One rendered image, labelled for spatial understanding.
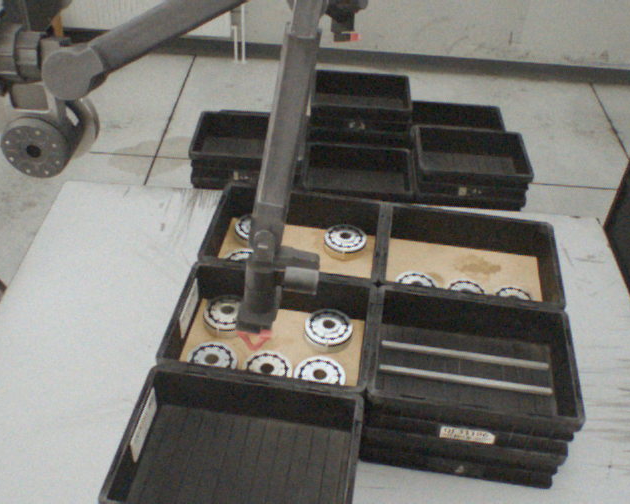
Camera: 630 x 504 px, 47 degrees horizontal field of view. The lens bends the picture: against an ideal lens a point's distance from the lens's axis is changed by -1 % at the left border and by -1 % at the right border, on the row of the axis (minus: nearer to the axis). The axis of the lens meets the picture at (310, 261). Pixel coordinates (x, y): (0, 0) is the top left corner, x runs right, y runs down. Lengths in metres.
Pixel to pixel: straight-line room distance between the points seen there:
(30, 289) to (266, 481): 0.87
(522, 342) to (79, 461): 0.96
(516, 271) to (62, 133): 1.08
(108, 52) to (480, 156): 1.92
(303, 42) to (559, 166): 2.85
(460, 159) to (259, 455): 1.73
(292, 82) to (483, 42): 3.45
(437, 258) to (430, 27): 2.82
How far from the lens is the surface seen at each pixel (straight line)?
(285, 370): 1.46
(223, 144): 2.78
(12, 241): 3.24
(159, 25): 1.16
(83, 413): 1.63
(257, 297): 1.28
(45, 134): 1.57
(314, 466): 1.36
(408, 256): 1.78
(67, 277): 1.94
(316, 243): 1.78
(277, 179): 1.18
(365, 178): 2.82
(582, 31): 4.65
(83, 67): 1.18
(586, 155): 4.03
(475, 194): 2.62
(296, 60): 1.14
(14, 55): 1.23
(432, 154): 2.82
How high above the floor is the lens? 1.97
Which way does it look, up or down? 41 degrees down
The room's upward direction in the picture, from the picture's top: 4 degrees clockwise
